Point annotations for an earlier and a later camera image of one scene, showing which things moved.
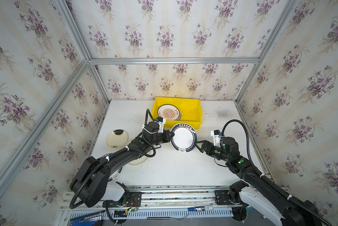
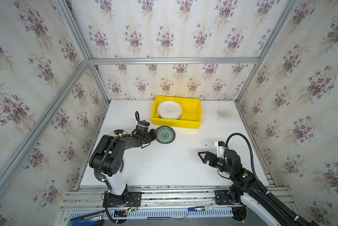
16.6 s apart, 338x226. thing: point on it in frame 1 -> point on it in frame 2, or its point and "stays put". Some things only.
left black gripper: [166, 135] -> [151, 135]
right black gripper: [206, 146] -> [212, 161]
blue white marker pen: [200, 208] stays put
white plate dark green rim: [185, 136] -> [176, 119]
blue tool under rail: [88, 220] stays put
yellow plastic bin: [191, 109] stays put
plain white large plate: [138, 161] -> [170, 109]
